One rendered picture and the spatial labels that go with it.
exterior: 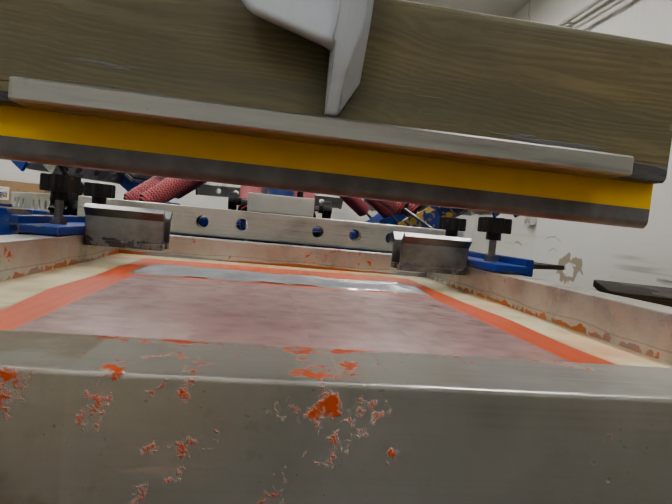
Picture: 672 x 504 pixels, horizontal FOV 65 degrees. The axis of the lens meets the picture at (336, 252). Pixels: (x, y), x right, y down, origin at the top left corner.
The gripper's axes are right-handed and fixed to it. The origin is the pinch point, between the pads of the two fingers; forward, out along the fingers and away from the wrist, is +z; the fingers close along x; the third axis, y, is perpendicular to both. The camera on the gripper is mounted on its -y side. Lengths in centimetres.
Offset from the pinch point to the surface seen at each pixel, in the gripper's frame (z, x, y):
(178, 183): 0, -107, 24
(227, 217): 7, -68, 9
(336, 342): 13.9, -5.8, -2.0
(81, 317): 14.0, -8.7, 14.4
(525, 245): 7, -356, -200
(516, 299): 12.7, -28.2, -25.7
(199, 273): 13.5, -35.8, 9.9
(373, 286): 13.4, -36.0, -11.0
